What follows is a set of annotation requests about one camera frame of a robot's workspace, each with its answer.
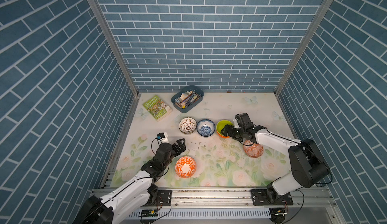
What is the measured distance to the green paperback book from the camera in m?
1.06

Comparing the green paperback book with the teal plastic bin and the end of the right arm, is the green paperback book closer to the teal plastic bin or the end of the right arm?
the teal plastic bin

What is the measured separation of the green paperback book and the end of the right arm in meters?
0.46

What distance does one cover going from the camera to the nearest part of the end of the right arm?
68 centimetres
